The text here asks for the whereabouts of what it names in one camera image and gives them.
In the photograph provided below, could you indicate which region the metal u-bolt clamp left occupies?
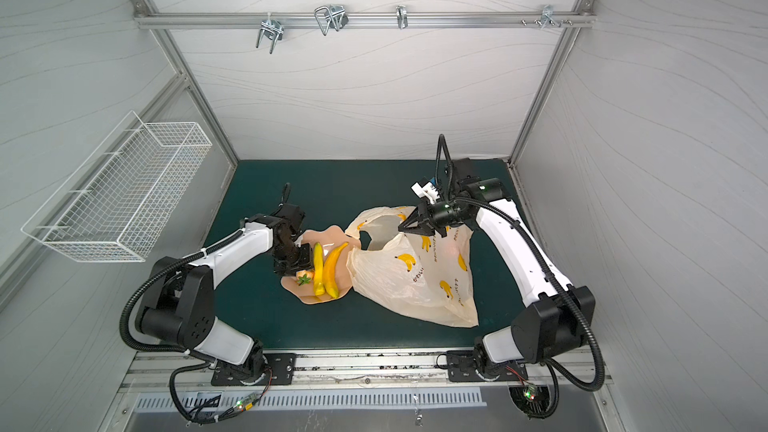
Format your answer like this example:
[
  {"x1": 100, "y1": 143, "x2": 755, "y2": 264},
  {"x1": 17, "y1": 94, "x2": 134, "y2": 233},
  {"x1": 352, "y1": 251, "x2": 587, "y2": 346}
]
[{"x1": 255, "y1": 16, "x2": 284, "y2": 54}]

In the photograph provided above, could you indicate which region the black base cable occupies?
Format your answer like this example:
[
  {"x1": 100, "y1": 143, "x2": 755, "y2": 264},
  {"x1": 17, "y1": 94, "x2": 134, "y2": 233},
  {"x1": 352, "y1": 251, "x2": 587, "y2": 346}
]
[
  {"x1": 508, "y1": 365, "x2": 560, "y2": 420},
  {"x1": 167, "y1": 362, "x2": 274, "y2": 425}
]

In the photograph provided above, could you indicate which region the left black base cable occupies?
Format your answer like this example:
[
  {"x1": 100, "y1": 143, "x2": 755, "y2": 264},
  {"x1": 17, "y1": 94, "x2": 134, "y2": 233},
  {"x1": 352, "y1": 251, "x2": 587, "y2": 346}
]
[{"x1": 167, "y1": 362, "x2": 274, "y2": 425}]

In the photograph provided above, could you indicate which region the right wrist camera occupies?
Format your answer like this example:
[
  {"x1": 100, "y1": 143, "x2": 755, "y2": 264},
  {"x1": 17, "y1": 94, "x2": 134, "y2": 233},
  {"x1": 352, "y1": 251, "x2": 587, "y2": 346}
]
[{"x1": 411, "y1": 179, "x2": 441, "y2": 205}]

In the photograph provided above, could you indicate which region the aluminium crossbar rail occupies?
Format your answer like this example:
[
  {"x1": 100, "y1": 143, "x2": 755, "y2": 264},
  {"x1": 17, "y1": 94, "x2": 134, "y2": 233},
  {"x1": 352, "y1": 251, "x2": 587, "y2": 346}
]
[{"x1": 134, "y1": 9, "x2": 597, "y2": 30}]

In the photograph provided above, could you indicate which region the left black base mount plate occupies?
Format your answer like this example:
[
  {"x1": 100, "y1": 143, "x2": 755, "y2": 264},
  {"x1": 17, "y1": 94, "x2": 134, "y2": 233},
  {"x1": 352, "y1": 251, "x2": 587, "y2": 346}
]
[{"x1": 211, "y1": 350, "x2": 296, "y2": 387}]

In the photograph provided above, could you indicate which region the cream banana print plastic bag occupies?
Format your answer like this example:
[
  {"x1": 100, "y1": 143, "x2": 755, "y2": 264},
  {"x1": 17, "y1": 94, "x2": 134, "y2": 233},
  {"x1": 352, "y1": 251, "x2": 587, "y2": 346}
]
[{"x1": 345, "y1": 206, "x2": 479, "y2": 328}]

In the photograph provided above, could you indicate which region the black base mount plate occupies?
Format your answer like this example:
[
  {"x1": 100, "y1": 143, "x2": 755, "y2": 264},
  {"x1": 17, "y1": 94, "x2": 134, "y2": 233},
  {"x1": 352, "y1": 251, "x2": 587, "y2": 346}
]
[
  {"x1": 211, "y1": 350, "x2": 296, "y2": 387},
  {"x1": 436, "y1": 349, "x2": 528, "y2": 383}
]

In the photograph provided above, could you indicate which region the metal u-bolt clamp middle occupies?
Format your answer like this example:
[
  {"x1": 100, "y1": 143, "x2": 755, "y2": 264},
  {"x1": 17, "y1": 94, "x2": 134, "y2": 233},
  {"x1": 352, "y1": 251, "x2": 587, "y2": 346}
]
[{"x1": 314, "y1": 4, "x2": 349, "y2": 36}]

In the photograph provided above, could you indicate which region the right black base cable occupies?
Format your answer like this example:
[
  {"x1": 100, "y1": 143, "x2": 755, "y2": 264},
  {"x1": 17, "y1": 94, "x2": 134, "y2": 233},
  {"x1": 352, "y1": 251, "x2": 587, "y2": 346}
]
[{"x1": 508, "y1": 365, "x2": 560, "y2": 420}]

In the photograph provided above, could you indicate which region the pink wavy fruit plate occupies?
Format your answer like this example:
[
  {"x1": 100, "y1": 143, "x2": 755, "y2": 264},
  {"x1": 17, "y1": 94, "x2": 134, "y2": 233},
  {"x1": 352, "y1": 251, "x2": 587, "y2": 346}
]
[{"x1": 280, "y1": 225, "x2": 361, "y2": 305}]

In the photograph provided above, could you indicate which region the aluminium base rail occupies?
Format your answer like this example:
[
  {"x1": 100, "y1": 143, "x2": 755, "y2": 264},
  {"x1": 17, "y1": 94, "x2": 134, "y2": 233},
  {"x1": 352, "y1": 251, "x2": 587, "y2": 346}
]
[{"x1": 118, "y1": 347, "x2": 595, "y2": 392}]

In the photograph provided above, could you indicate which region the metal bolt clamp right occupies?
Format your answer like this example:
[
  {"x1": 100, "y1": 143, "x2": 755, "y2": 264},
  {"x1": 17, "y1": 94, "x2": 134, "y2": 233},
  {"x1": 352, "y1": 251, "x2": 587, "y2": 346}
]
[{"x1": 520, "y1": 5, "x2": 573, "y2": 30}]

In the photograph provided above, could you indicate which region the yellow banana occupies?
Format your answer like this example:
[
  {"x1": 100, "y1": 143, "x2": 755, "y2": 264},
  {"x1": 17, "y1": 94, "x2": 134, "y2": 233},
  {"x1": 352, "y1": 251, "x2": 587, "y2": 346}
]
[
  {"x1": 324, "y1": 242, "x2": 349, "y2": 299},
  {"x1": 313, "y1": 243, "x2": 325, "y2": 297}
]

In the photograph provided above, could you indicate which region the small metal bracket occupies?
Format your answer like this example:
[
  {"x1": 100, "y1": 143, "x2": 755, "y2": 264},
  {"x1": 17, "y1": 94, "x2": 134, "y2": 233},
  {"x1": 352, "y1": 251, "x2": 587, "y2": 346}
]
[{"x1": 395, "y1": 5, "x2": 408, "y2": 30}]

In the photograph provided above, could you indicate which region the white vent grille strip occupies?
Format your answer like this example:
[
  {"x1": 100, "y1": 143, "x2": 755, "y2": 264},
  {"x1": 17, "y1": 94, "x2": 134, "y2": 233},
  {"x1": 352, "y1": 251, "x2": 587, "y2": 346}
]
[{"x1": 133, "y1": 387, "x2": 487, "y2": 413}]

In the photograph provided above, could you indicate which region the green table mat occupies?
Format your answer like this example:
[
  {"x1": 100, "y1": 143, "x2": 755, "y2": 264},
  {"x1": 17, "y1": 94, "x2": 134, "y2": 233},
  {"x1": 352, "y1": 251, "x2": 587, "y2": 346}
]
[{"x1": 205, "y1": 160, "x2": 524, "y2": 349}]

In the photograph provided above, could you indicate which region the white wire basket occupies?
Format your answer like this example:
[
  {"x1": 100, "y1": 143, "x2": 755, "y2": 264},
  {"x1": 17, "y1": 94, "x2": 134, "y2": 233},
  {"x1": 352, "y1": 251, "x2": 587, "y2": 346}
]
[{"x1": 21, "y1": 111, "x2": 212, "y2": 263}]

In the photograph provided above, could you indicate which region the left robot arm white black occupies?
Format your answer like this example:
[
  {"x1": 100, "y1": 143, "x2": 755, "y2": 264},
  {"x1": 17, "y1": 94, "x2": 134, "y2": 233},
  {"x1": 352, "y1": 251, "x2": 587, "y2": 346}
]
[{"x1": 119, "y1": 202, "x2": 311, "y2": 384}]

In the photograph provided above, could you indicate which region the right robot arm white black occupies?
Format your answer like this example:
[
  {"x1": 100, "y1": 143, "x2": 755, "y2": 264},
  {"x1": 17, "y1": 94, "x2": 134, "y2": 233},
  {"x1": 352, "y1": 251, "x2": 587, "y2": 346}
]
[{"x1": 398, "y1": 177, "x2": 606, "y2": 392}]

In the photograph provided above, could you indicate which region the red peach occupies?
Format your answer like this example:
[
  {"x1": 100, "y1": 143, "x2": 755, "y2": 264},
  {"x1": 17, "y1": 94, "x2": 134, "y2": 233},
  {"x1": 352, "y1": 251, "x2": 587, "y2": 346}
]
[{"x1": 295, "y1": 270, "x2": 314, "y2": 286}]

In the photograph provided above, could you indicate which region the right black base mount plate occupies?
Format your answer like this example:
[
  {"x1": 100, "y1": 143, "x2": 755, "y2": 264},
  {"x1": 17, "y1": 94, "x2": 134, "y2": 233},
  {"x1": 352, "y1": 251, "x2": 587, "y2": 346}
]
[{"x1": 436, "y1": 349, "x2": 528, "y2": 383}]

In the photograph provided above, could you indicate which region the metal u-bolt clamp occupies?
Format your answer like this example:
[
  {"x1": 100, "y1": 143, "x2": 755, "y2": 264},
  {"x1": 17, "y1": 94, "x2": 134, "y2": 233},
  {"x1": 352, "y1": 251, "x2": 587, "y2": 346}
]
[
  {"x1": 314, "y1": 4, "x2": 349, "y2": 36},
  {"x1": 255, "y1": 16, "x2": 284, "y2": 54}
]

